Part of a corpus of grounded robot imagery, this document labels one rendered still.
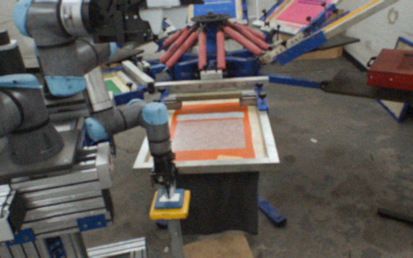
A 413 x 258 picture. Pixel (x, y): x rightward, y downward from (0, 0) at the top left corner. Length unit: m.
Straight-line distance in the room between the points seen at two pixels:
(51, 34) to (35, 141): 0.41
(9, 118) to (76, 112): 0.60
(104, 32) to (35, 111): 0.43
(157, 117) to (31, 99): 0.34
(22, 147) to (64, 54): 0.41
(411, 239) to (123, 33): 2.35
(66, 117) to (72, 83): 0.80
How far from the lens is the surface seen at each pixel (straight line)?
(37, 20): 0.75
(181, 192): 1.31
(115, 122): 1.13
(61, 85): 0.77
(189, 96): 1.88
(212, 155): 1.53
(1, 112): 0.98
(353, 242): 2.56
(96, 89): 1.12
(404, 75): 2.09
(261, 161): 1.41
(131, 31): 0.66
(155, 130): 1.08
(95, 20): 0.71
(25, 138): 1.08
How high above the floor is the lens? 1.75
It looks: 27 degrees down
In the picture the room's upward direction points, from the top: 5 degrees counter-clockwise
